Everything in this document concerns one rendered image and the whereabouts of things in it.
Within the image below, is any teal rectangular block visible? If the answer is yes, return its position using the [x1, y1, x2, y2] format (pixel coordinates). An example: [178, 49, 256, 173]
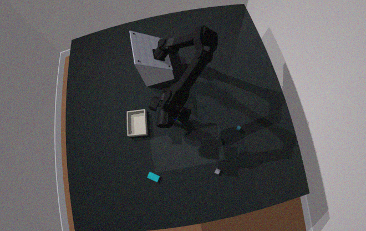
[148, 172, 160, 182]

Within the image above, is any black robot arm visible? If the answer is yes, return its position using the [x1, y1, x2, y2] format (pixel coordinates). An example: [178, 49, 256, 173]
[152, 25, 218, 128]

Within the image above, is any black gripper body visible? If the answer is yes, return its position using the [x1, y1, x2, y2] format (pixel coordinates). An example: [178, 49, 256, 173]
[149, 96, 191, 123]

